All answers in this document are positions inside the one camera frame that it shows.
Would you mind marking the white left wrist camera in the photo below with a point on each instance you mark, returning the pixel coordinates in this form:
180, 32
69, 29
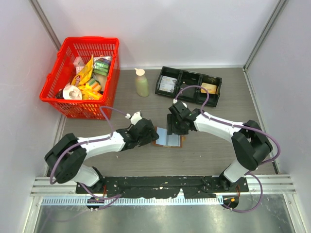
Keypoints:
134, 118

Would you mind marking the yellow boxed snack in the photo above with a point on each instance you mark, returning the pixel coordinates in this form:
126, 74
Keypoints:
89, 93

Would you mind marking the brown leather card holder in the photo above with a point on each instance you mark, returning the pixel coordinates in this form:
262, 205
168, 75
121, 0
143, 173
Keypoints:
168, 140

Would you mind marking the green sponge pack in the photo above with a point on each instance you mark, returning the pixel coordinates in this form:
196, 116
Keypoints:
100, 67

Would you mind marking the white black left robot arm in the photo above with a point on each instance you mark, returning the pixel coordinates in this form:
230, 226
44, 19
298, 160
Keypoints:
66, 158

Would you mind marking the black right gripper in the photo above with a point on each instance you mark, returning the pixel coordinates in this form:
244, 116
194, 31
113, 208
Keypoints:
171, 128

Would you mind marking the green liquid squeeze bottle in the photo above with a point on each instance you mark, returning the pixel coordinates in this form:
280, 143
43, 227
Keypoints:
141, 83

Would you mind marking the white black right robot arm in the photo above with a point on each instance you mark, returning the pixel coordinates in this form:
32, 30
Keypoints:
250, 143

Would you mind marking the yellow snack bag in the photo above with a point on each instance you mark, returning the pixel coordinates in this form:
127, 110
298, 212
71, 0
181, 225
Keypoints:
84, 74

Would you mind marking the white card stack in tray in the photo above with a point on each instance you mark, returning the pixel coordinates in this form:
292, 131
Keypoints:
167, 84

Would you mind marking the white tape roll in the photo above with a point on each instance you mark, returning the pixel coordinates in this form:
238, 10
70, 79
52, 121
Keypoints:
71, 92

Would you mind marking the aluminium front rail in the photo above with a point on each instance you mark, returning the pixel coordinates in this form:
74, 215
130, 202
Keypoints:
65, 194

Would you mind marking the gold card stack in tray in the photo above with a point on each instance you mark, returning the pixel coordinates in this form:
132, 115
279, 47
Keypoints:
210, 88

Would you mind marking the black three-compartment tray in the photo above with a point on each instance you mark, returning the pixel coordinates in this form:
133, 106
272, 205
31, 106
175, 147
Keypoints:
189, 86

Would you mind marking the red plastic shopping basket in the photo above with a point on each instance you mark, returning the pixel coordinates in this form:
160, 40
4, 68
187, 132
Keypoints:
74, 54

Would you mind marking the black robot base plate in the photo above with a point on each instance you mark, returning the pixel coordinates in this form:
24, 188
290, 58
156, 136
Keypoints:
160, 187

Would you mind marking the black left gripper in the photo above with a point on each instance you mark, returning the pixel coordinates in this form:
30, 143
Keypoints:
152, 135

